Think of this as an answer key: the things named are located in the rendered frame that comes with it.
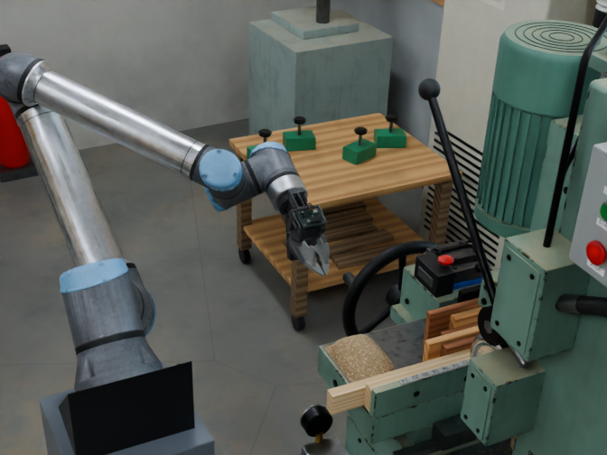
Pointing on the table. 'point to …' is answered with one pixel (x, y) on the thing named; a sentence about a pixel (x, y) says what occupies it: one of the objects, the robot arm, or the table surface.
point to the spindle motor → (527, 116)
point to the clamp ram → (468, 293)
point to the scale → (434, 372)
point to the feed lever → (428, 91)
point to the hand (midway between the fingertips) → (322, 273)
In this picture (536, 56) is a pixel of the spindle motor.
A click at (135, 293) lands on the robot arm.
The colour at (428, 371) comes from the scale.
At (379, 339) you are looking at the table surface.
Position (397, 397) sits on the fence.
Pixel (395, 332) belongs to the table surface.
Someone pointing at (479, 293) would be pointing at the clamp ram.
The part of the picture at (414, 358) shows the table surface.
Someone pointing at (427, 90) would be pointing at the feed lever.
